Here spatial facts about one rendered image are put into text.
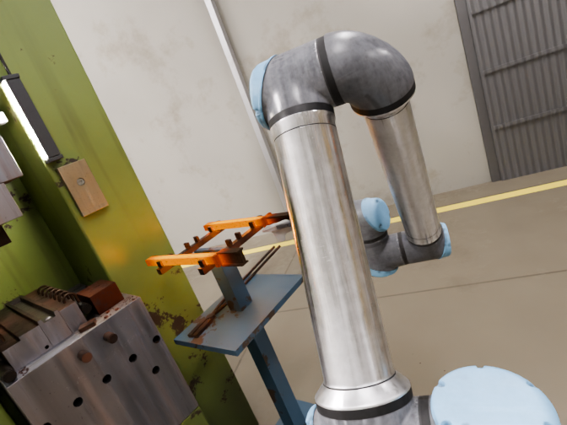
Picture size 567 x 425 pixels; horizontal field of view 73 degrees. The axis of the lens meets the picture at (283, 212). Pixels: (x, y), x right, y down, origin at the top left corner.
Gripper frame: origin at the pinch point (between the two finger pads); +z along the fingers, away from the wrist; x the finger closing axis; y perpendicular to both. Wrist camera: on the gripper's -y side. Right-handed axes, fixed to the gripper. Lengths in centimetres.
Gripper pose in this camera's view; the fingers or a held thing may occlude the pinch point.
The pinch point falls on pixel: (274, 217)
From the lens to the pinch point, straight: 123.0
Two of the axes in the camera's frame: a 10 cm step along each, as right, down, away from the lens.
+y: 3.5, 8.9, 2.8
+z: -7.7, 0.9, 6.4
